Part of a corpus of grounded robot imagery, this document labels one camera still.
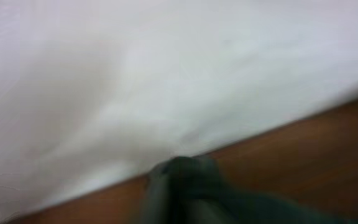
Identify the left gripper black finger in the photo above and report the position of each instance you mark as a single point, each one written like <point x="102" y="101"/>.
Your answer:
<point x="156" y="205"/>

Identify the dark green t-shirt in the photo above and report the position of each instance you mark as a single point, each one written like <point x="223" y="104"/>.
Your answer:
<point x="200" y="194"/>

